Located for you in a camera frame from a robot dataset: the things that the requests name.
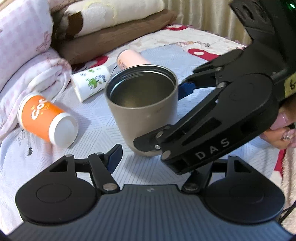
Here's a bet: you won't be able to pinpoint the orange white paper cup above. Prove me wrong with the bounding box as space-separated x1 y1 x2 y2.
17 92 78 148

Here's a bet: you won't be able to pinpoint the brown pillow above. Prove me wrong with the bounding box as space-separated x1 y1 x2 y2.
53 9 177 65

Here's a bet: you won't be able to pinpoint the grey metal tumbler cup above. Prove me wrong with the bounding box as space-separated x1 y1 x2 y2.
105 65 178 157

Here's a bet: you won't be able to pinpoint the pink tumbler cup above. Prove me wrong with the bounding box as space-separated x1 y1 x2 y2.
116 49 150 70

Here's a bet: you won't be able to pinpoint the cartoon bear bed sheet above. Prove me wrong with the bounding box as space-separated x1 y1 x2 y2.
74 25 295 195

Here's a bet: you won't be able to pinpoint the pink checked folded quilt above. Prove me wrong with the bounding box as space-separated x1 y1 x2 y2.
1 1 72 140

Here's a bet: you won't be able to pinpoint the cream embroidered pillow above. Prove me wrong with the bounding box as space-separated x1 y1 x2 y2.
50 1 165 40

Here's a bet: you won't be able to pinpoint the beige satin curtain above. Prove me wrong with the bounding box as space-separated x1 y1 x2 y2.
164 0 251 45

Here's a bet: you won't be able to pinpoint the white floral paper cup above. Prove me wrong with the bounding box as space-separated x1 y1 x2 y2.
71 65 111 102

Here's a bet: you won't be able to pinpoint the right hand pink nails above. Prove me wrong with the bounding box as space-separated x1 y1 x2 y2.
260 96 295 150

